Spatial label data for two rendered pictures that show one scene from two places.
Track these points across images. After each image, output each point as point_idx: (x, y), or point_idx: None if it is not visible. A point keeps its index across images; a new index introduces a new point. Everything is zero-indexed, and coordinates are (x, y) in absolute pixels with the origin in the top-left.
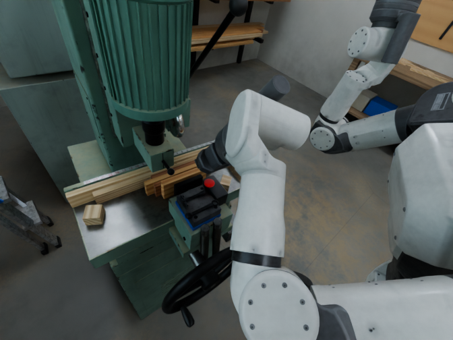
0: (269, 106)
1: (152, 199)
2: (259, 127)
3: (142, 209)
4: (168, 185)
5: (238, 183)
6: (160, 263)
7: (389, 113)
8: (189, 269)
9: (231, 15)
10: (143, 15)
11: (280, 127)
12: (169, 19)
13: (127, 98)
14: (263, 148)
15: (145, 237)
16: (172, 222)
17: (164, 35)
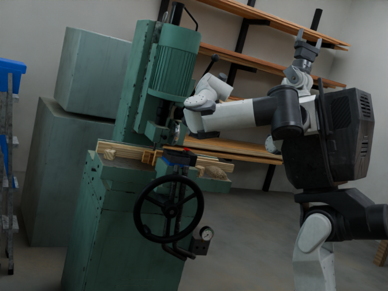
0: (215, 77)
1: (145, 164)
2: (209, 83)
3: (137, 164)
4: (159, 153)
5: (210, 177)
6: (130, 228)
7: None
8: (146, 284)
9: (212, 61)
10: (176, 53)
11: (217, 85)
12: (185, 56)
13: (157, 86)
14: (208, 84)
15: (135, 174)
16: (155, 173)
17: (182, 61)
